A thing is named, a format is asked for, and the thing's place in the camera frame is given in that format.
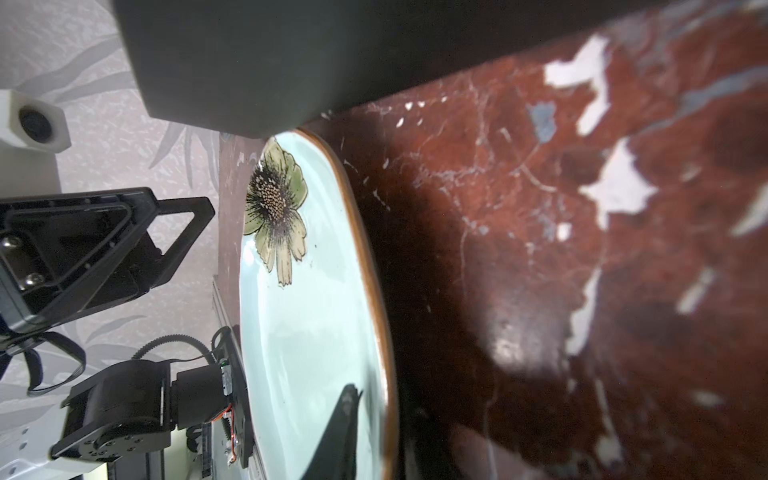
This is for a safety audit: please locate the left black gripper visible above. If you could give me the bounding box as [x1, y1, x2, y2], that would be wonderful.
[1, 187, 215, 333]

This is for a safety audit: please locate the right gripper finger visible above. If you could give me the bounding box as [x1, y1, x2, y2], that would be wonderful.
[302, 384, 363, 480]

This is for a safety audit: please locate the mint green flower plate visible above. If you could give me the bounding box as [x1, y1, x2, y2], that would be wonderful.
[239, 130, 399, 479]

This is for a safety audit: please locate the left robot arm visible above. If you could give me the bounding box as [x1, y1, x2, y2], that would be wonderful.
[1, 187, 231, 479]

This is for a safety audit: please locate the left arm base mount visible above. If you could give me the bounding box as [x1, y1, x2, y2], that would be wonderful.
[203, 326, 261, 479]

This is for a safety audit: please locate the black wire dish rack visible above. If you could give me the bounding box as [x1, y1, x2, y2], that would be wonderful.
[112, 0, 645, 138]

